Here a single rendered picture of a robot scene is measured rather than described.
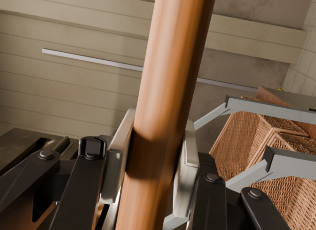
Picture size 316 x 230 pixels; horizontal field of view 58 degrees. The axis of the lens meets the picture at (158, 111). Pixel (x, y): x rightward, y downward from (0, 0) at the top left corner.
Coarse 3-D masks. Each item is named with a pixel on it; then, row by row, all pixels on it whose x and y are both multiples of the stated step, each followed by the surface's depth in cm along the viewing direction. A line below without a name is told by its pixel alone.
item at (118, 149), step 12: (132, 108) 20; (132, 120) 17; (120, 132) 15; (120, 144) 14; (108, 156) 13; (120, 156) 13; (108, 168) 13; (120, 168) 14; (108, 180) 14; (120, 180) 15; (108, 192) 14
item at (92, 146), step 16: (80, 144) 13; (96, 144) 13; (80, 160) 12; (96, 160) 13; (80, 176) 11; (96, 176) 11; (64, 192) 10; (80, 192) 10; (96, 192) 10; (64, 208) 9; (80, 208) 9; (96, 208) 11; (64, 224) 9; (80, 224) 9
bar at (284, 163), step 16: (224, 112) 106; (256, 112) 103; (272, 112) 103; (288, 112) 103; (304, 112) 102; (272, 160) 57; (288, 160) 57; (304, 160) 56; (240, 176) 60; (256, 176) 59; (272, 176) 60; (304, 176) 57; (176, 224) 63
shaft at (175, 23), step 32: (160, 0) 14; (192, 0) 13; (160, 32) 14; (192, 32) 14; (160, 64) 14; (192, 64) 14; (160, 96) 15; (192, 96) 16; (160, 128) 15; (128, 160) 17; (160, 160) 16; (128, 192) 17; (160, 192) 16; (128, 224) 17; (160, 224) 18
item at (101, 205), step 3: (114, 135) 167; (99, 201) 126; (99, 204) 126; (102, 204) 131; (99, 207) 126; (102, 207) 131; (99, 210) 126; (99, 213) 126; (96, 216) 121; (99, 216) 126; (96, 219) 121; (96, 222) 121
